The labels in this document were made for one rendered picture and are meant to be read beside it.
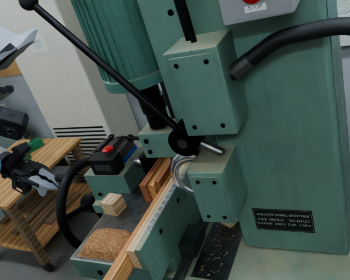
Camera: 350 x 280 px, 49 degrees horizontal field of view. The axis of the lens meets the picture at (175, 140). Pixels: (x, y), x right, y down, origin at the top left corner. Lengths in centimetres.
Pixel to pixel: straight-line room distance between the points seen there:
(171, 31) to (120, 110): 185
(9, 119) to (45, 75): 194
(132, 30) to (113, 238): 44
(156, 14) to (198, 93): 19
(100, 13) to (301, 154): 45
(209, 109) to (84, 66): 176
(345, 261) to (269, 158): 27
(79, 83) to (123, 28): 164
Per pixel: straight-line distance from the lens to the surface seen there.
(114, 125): 249
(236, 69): 61
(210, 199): 72
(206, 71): 59
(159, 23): 73
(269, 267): 88
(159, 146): 91
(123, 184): 103
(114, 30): 77
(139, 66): 78
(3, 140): 316
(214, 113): 62
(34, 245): 230
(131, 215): 96
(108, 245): 87
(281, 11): 56
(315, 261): 88
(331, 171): 74
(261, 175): 77
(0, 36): 67
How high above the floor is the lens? 146
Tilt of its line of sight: 28 degrees down
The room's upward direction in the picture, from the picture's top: 19 degrees counter-clockwise
